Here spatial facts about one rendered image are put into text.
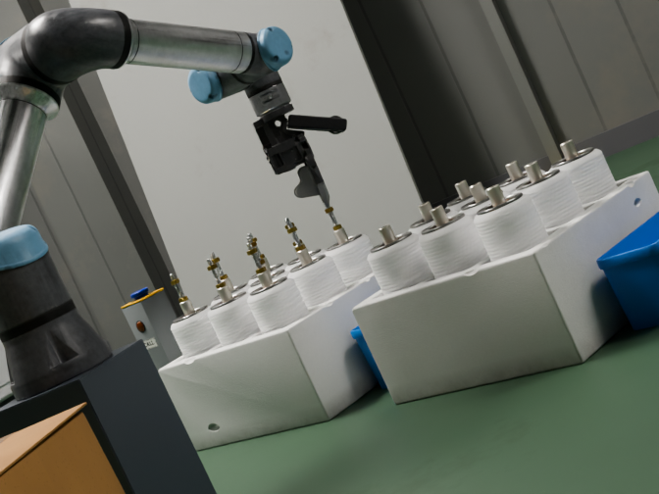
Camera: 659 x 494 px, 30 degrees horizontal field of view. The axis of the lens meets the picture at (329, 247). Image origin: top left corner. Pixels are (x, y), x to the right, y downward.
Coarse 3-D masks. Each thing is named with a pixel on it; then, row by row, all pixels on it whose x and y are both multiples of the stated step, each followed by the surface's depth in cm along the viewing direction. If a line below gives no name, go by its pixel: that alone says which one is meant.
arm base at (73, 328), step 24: (48, 312) 173; (72, 312) 177; (0, 336) 176; (24, 336) 173; (48, 336) 173; (72, 336) 174; (96, 336) 178; (24, 360) 173; (48, 360) 172; (72, 360) 172; (96, 360) 175; (24, 384) 173; (48, 384) 172
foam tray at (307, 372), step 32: (352, 288) 230; (320, 320) 222; (352, 320) 227; (224, 352) 228; (256, 352) 222; (288, 352) 217; (320, 352) 220; (352, 352) 225; (192, 384) 237; (224, 384) 231; (256, 384) 225; (288, 384) 220; (320, 384) 217; (352, 384) 223; (192, 416) 240; (224, 416) 234; (256, 416) 228; (288, 416) 223; (320, 416) 218
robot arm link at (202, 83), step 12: (192, 72) 228; (204, 72) 226; (216, 72) 227; (192, 84) 229; (204, 84) 227; (216, 84) 227; (228, 84) 227; (240, 84) 226; (204, 96) 228; (216, 96) 228
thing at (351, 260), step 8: (360, 240) 239; (368, 240) 241; (336, 248) 239; (344, 248) 238; (352, 248) 238; (360, 248) 239; (368, 248) 240; (336, 256) 239; (344, 256) 238; (352, 256) 238; (360, 256) 238; (336, 264) 239; (344, 264) 239; (352, 264) 238; (360, 264) 239; (368, 264) 239; (344, 272) 239; (352, 272) 239; (360, 272) 238; (368, 272) 239; (344, 280) 240; (352, 280) 239
